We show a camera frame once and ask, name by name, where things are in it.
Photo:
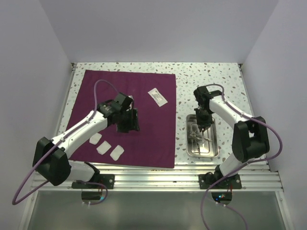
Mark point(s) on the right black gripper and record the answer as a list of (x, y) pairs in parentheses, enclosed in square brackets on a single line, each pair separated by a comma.
[(202, 123)]

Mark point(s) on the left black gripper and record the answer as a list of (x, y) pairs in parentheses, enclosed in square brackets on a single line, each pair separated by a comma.
[(125, 128)]

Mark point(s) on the steel tweezers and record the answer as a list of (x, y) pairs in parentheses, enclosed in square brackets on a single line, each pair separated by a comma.
[(203, 143)]

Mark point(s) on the white gauze pad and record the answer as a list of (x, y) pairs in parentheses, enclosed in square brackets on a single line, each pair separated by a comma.
[(103, 148), (94, 139), (116, 152)]

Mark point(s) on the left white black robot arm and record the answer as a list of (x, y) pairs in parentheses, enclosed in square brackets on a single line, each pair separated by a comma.
[(52, 158)]

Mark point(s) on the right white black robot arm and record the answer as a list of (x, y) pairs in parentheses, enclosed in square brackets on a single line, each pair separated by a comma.
[(250, 137)]

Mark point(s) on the steel scissors in tray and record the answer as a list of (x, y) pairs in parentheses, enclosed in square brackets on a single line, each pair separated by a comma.
[(194, 140)]

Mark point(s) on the stainless steel tray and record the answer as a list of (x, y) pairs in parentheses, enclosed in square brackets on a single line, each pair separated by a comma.
[(191, 119)]

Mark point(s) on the purple cloth mat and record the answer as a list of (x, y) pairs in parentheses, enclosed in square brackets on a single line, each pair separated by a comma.
[(154, 144)]

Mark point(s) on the white sachet packet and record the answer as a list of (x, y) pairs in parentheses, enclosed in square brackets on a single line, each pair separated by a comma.
[(157, 97)]

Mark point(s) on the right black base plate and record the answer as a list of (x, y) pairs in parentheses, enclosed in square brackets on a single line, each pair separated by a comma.
[(206, 180)]

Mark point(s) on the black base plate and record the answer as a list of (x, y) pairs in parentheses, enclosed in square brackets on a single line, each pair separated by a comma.
[(98, 181), (206, 180)]

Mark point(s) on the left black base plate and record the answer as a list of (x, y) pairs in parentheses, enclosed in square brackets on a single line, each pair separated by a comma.
[(98, 181)]

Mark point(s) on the aluminium rail frame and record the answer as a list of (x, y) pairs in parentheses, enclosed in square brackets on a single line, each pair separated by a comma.
[(257, 177)]

